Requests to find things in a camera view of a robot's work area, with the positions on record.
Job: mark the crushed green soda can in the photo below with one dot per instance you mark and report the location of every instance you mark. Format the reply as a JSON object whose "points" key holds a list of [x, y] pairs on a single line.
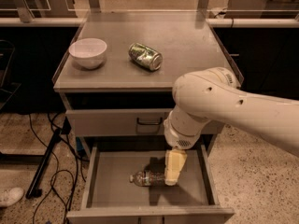
{"points": [[145, 56]]}

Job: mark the black metal stand leg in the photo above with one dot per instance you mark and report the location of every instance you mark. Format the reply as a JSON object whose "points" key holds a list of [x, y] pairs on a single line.
{"points": [[34, 190]]}

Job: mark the grey metal drawer cabinet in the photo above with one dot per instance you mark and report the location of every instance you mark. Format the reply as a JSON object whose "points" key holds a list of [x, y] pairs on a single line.
{"points": [[185, 40]]}

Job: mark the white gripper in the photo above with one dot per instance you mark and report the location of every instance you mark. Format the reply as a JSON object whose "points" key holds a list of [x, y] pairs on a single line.
{"points": [[177, 137]]}

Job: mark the grey top drawer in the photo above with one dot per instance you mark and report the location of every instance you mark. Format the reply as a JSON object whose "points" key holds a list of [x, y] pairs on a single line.
{"points": [[115, 122]]}

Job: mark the open grey middle drawer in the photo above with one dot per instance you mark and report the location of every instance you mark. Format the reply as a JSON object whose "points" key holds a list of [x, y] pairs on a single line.
{"points": [[110, 198]]}

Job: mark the clear plastic water bottle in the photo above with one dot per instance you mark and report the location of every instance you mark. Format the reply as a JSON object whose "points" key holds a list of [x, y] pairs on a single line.
{"points": [[147, 178]]}

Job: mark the white counter rail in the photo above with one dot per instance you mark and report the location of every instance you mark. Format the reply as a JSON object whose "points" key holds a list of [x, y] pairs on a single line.
{"points": [[218, 23]]}

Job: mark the white sneaker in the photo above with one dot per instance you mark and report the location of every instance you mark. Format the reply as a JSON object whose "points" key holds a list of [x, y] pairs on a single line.
{"points": [[11, 196]]}

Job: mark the black drawer handle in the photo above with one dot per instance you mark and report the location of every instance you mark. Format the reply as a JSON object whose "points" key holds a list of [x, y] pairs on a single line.
{"points": [[149, 122]]}

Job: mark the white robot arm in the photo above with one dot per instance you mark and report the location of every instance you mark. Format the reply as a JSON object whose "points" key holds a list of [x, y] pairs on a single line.
{"points": [[212, 94]]}

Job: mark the white ceramic bowl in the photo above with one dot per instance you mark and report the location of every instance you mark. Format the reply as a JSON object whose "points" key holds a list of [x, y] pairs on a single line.
{"points": [[89, 53]]}

